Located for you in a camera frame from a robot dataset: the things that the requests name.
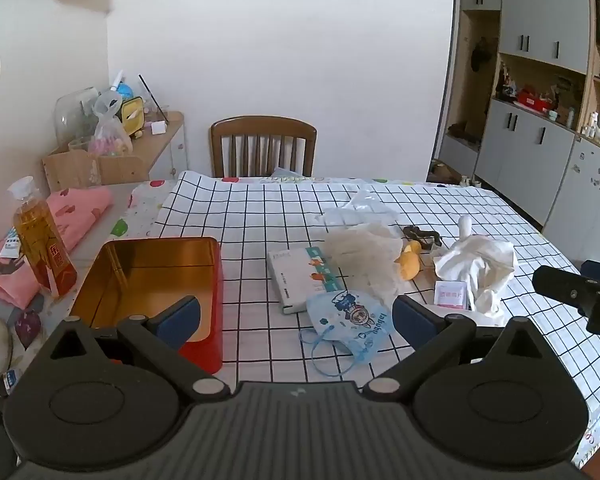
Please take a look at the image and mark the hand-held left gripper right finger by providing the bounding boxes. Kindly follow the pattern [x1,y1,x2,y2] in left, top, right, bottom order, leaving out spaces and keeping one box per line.
[362,296,555,402]

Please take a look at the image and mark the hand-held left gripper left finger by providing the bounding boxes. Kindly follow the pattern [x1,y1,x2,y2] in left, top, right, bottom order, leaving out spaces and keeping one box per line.
[46,296,231,402]

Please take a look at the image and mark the pink sachet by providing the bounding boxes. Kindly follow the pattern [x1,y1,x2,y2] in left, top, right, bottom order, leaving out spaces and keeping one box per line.
[434,280,468,311]

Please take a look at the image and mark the red tin box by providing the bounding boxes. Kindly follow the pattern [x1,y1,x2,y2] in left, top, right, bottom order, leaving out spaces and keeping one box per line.
[69,236,224,375]

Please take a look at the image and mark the blue printed face mask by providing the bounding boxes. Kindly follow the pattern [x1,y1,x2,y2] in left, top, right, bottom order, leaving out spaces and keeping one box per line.
[300,290,396,379]

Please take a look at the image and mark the brown scrunchie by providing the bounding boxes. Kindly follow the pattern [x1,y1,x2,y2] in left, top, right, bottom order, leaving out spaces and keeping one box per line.
[402,226,443,250]

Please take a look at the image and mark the white flat box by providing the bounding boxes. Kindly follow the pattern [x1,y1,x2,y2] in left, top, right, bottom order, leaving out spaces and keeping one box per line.
[267,246,348,315]

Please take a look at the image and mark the clear plastic bag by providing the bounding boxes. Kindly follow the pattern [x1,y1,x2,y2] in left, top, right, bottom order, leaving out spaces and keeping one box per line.
[320,187,401,234]

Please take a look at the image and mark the pink printed cloth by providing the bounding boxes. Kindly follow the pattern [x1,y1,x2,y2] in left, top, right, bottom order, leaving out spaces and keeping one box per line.
[0,187,115,311]

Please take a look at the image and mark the amber tea bottle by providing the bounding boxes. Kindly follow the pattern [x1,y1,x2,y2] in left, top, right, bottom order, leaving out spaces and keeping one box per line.
[7,176,79,301]

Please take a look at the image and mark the wooden top side cabinet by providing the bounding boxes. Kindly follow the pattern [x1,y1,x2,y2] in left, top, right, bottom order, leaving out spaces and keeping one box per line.
[42,111,189,192]

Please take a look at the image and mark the light blue cloth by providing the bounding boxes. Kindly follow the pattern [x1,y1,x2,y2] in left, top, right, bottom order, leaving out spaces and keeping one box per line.
[260,167,307,181]

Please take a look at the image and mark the white blue tube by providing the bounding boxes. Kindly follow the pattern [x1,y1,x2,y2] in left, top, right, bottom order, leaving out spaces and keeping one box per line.
[0,227,22,262]

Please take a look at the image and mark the plastic bag of sweets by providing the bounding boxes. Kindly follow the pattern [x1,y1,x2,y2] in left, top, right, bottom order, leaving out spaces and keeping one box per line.
[91,91,134,157]

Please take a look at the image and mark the small glass bowl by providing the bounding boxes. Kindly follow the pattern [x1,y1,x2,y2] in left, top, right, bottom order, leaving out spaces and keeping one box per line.
[69,136,101,154]

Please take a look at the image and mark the yellow tissue box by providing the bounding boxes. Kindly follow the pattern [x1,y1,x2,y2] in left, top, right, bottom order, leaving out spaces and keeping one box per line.
[121,96,147,136]

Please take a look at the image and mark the brown wooden chair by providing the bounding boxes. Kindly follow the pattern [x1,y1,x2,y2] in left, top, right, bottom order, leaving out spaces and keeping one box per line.
[210,116,318,179]

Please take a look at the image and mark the reed diffuser with black sticks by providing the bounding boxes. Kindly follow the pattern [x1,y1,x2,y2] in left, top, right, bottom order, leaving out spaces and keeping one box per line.
[139,75,170,124]

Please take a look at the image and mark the large glass jar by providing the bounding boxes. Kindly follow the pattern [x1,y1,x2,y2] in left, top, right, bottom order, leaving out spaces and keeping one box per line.
[55,87,101,146]

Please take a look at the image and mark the dark hanging figurine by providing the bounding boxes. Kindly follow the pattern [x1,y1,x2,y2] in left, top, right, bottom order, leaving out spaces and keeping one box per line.
[472,37,491,72]

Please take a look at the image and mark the grey wooden wall cabinet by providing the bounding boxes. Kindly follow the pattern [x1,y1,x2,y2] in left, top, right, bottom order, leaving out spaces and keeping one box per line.
[427,0,600,239]

